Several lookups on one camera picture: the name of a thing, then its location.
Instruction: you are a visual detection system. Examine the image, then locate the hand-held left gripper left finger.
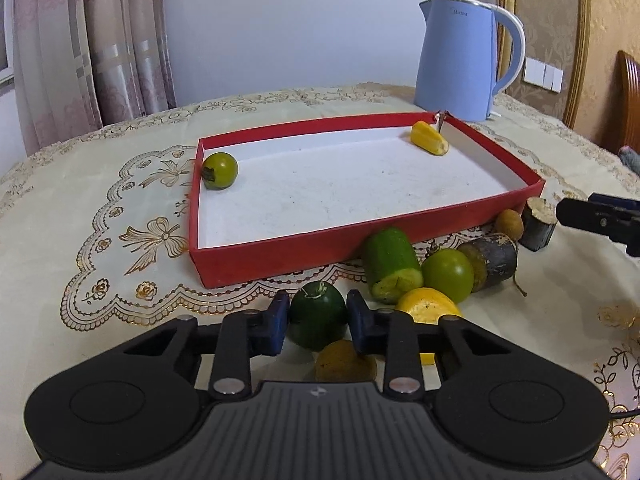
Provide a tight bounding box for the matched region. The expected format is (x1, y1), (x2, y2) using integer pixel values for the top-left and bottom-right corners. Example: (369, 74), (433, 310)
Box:
(120, 291), (291, 397)

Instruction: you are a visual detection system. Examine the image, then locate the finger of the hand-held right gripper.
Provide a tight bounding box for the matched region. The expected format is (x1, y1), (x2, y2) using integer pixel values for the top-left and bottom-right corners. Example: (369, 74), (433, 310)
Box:
(556, 198), (640, 257)
(587, 192), (640, 212)

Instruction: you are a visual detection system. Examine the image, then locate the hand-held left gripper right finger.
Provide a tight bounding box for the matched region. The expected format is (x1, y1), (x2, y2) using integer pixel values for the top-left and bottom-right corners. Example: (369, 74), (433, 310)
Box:
(346, 289), (516, 395)

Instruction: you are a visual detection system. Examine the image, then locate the dark green cucumber tip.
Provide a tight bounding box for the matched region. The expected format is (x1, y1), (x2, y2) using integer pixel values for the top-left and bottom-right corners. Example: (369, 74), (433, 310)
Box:
(289, 281), (349, 352)

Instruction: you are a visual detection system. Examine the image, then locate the short dark sugarcane piece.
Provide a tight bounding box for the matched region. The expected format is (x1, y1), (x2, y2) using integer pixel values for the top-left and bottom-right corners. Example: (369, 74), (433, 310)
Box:
(519, 196), (559, 252)

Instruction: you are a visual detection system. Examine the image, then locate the green cucumber piece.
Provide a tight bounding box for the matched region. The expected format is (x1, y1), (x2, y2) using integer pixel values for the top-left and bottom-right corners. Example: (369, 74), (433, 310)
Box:
(361, 227), (425, 305)

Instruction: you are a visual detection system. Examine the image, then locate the yellow fruit piece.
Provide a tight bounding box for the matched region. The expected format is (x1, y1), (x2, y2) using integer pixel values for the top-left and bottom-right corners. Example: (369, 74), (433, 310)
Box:
(411, 120), (450, 156)
(395, 287), (465, 366)

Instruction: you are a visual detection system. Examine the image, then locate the brown longan with stem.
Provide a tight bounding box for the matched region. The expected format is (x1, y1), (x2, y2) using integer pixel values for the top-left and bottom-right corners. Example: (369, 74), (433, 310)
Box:
(494, 209), (524, 242)

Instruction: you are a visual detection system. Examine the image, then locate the long dark sugarcane piece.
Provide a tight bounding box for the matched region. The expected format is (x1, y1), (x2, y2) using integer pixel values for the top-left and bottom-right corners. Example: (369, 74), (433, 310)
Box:
(456, 236), (519, 293)

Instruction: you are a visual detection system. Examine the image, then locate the large green round fruit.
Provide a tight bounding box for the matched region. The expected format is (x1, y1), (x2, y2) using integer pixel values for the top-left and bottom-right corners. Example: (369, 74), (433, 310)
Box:
(421, 248), (475, 305)

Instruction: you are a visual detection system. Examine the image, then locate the red cardboard box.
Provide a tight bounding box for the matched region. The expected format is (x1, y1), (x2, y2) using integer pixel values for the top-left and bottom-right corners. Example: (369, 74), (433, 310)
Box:
(188, 112), (546, 290)

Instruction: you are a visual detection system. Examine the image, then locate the brown wooden furniture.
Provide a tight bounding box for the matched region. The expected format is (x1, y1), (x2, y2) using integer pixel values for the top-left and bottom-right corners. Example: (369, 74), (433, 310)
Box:
(598, 50), (640, 157)

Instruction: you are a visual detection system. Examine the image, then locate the small green round fruit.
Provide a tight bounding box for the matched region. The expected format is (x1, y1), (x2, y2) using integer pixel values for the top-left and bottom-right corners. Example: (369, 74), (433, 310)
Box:
(201, 152), (239, 191)

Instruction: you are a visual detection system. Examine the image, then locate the blue electric kettle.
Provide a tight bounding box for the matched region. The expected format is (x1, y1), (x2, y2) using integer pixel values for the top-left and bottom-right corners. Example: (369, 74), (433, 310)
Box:
(414, 0), (526, 122)

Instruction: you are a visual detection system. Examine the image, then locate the pink patterned curtain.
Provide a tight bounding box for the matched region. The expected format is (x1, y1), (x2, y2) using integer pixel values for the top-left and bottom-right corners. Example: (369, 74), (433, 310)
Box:
(10, 0), (177, 156)

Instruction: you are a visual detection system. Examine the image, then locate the window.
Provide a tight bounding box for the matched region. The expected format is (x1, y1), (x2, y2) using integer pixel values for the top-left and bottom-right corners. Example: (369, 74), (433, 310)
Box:
(0, 10), (17, 92)

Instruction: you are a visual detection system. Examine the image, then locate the white wall switch panel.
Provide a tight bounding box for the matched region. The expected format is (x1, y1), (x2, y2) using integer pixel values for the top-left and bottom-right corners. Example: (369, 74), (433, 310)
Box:
(522, 56), (564, 94)

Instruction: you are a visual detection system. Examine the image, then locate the gold wall moulding frame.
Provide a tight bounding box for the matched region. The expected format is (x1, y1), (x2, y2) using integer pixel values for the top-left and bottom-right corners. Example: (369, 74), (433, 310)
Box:
(496, 0), (592, 131)

